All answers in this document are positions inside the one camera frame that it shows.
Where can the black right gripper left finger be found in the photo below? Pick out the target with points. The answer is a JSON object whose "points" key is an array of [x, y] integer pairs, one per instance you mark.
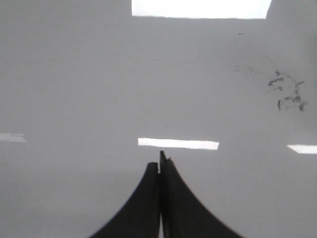
{"points": [[139, 217]]}

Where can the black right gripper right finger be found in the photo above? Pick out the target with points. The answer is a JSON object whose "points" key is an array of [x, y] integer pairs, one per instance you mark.
{"points": [[183, 215]]}

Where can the white whiteboard with metal frame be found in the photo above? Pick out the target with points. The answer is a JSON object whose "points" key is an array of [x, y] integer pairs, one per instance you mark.
{"points": [[82, 80]]}

